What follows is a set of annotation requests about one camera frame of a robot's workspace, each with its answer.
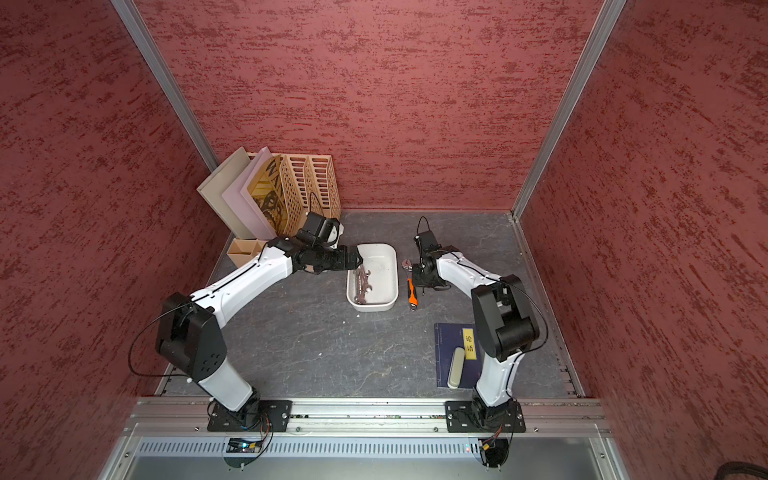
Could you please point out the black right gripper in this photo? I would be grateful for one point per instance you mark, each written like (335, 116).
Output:
(417, 281)

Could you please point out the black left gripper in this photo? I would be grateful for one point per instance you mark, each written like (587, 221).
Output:
(340, 263)

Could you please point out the orange handled adjustable wrench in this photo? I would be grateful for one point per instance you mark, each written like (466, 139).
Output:
(411, 291)

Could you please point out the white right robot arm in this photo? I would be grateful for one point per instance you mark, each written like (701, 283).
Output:
(504, 323)

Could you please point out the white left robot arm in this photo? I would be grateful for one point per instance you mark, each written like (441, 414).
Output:
(189, 334)

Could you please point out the steel wrench in box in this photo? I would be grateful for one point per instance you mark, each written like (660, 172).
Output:
(362, 285)

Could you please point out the white oval storage box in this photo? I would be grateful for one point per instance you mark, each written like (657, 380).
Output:
(381, 260)

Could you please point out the dark blue notebook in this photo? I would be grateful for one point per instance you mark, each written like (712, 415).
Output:
(448, 337)

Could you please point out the beige plastic desk organizer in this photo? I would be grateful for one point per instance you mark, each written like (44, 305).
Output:
(310, 185)

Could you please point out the beige eraser case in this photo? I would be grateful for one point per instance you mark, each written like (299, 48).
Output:
(456, 368)

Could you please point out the brown illustrated comic book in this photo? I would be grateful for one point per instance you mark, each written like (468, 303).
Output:
(265, 191)

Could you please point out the lilac folder board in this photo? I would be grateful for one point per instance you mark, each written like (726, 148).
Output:
(234, 196)

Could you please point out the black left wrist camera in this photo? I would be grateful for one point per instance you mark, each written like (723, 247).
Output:
(320, 230)

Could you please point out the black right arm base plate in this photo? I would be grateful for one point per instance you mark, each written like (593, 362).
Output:
(475, 417)

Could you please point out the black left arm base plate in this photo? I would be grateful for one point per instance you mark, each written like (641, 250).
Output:
(262, 416)

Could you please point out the aluminium front rail frame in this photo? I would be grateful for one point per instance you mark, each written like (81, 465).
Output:
(379, 438)

